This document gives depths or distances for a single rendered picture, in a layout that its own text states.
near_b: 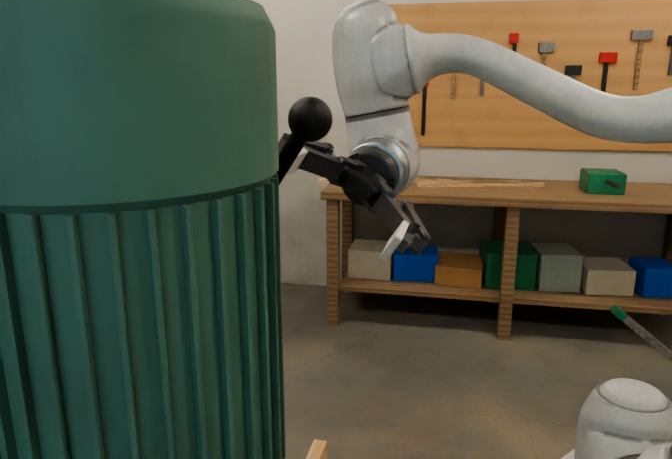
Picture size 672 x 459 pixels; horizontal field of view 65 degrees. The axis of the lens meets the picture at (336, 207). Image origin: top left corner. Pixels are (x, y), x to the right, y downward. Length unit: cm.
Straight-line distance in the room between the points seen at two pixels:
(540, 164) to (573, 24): 87
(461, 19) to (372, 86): 282
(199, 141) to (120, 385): 12
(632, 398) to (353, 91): 67
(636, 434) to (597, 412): 6
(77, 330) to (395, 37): 62
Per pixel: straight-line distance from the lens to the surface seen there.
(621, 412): 101
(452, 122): 357
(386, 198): 62
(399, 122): 79
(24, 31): 24
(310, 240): 385
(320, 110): 40
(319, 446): 86
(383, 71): 77
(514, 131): 360
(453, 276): 331
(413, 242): 59
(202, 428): 29
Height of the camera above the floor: 147
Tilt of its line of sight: 13 degrees down
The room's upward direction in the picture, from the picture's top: straight up
